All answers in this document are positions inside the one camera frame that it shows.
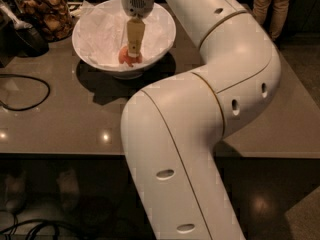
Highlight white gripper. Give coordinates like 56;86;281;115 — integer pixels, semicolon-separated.
121;0;155;58

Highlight red apple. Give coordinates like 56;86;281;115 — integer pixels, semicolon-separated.
118;46;142;67

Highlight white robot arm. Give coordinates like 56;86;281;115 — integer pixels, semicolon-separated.
121;0;281;240

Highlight white paper sheet in bowl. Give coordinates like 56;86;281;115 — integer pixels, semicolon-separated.
78;0;169;67

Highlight white ceramic bowl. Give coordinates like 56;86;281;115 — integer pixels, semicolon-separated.
71;0;177;81

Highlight glass jar of dried chips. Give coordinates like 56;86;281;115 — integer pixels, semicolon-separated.
15;0;73;42

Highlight black rounded device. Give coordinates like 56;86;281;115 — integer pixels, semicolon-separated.
8;25;49;57

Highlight person in tan trousers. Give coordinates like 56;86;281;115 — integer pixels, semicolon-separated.
253;0;290;41

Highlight white metal scoop handle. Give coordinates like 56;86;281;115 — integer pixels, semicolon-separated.
0;0;32;30

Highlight black cable on table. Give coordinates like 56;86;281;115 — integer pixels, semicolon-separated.
0;73;52;112

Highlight black floor cables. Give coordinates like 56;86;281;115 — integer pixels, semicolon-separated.
0;213;98;240

